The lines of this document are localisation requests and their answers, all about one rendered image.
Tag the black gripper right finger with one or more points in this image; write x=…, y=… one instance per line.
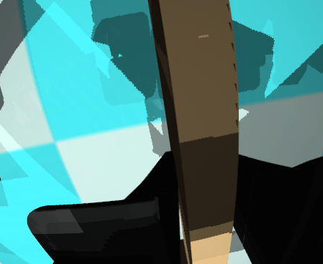
x=273, y=205

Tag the long brown wooden rail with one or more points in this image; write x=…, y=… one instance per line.
x=194, y=45

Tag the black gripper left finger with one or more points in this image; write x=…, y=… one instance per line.
x=146, y=222

